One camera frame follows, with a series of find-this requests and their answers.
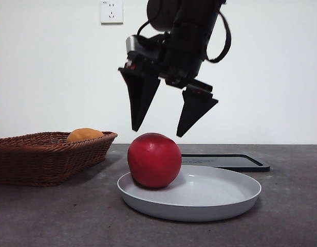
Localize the grey round plate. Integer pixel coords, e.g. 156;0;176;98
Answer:
117;164;262;222

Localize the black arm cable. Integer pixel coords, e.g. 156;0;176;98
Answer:
136;20;155;39
206;10;232;64

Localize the red tomato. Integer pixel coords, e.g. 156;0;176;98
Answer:
127;132;182;190

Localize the right wrist grey camera box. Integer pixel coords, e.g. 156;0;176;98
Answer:
125;35;151;56

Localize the white wall socket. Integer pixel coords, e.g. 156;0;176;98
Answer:
101;1;124;26

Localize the brown wicker basket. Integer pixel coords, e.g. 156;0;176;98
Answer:
0;131;118;187

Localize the black rectangular tray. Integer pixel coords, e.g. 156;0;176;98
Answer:
180;153;271;173

